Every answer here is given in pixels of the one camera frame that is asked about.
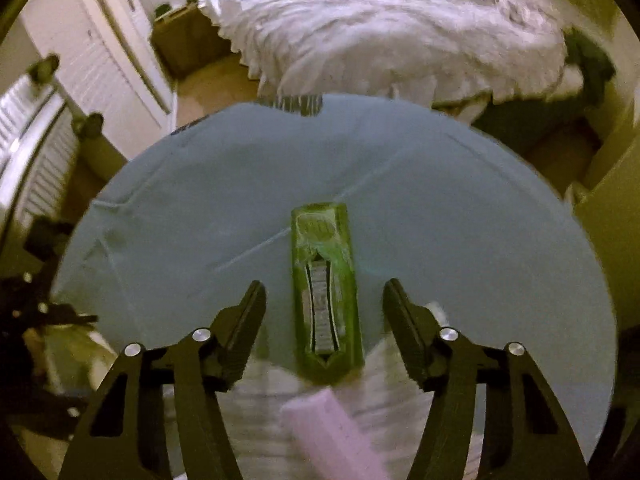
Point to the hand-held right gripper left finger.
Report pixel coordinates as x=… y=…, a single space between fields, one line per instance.
x=245 y=325

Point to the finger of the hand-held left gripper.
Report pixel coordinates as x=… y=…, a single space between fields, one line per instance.
x=75 y=319

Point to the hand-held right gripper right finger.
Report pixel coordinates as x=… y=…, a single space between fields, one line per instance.
x=407 y=330

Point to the long green package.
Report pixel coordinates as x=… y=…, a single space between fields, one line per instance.
x=345 y=260

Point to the lilac and white bottle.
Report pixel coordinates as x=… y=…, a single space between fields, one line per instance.
x=330 y=435

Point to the white striped cloth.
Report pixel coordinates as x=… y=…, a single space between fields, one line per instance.
x=260 y=417

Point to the white hard-shell suitcase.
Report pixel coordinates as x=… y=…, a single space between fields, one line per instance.
x=30 y=125

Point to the white dresser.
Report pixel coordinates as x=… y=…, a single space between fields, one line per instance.
x=615 y=210

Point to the dark green bed sheet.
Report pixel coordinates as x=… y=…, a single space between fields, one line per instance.
x=530 y=122

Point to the white louvred wardrobe door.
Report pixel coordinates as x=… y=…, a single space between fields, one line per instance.
x=100 y=50

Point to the wooden nightstand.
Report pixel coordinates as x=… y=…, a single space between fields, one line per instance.
x=190 y=42

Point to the bed with white duvet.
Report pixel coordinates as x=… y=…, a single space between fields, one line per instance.
x=375 y=25

